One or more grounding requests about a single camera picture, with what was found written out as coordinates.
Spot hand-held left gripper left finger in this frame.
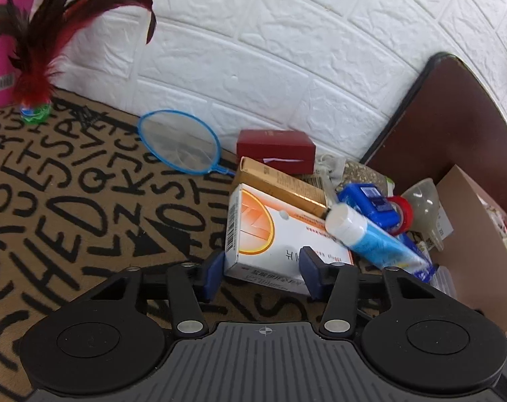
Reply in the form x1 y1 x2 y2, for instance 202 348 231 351
90 249 226 338

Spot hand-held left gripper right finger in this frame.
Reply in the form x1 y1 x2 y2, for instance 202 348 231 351
299 246 460 339

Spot orange and white medicine box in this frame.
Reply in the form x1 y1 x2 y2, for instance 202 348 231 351
223 183 357 298

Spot beige cardboard box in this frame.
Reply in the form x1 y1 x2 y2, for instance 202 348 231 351
413 164 507 332

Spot white and blue tube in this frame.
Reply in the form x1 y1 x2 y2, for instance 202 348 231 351
324 203 437 279

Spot blue plastic gadget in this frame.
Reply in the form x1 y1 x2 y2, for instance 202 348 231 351
337 183 399 229

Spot golden brown long box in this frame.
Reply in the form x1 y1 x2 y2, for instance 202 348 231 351
234 156 334 219

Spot clear bag of seeds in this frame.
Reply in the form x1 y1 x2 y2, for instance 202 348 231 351
333 157 395 192

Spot small red tape roll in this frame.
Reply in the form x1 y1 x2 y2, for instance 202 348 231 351
387 195 416 236

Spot clear plastic funnel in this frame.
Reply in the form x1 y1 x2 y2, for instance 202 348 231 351
401 178 447 252

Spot dark red flat box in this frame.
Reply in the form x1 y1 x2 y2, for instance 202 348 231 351
237 130 317 176

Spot clear plastic case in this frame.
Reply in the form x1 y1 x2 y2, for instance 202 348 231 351
429 264 457 298

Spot small blue hand net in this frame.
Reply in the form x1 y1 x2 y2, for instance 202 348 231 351
137 110 238 177

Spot letter printed mat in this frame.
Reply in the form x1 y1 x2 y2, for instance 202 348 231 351
0 88 405 402

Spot brown wooden board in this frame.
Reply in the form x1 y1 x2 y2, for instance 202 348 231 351
359 51 507 196

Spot red feather shuttlecock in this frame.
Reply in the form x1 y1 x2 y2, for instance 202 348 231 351
0 0 157 126

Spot white cable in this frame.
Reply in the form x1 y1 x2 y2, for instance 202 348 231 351
314 153 342 210

